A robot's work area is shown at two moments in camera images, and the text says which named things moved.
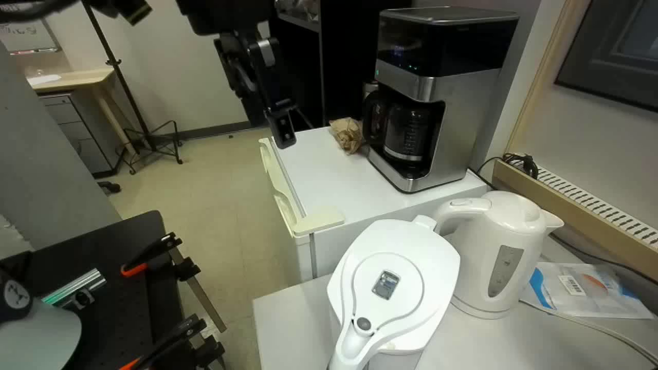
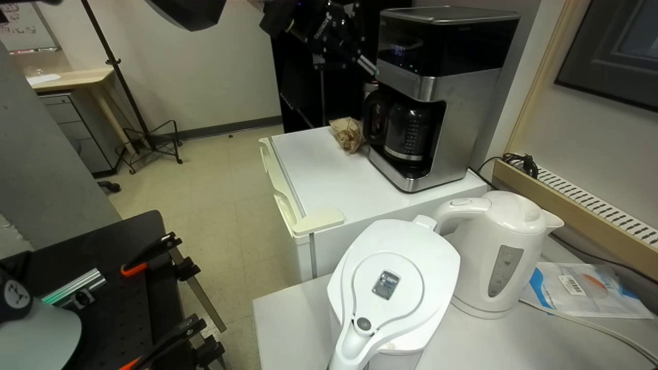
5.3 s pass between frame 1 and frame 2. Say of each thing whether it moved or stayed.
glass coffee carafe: stayed
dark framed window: stayed
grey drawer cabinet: stayed
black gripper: moved
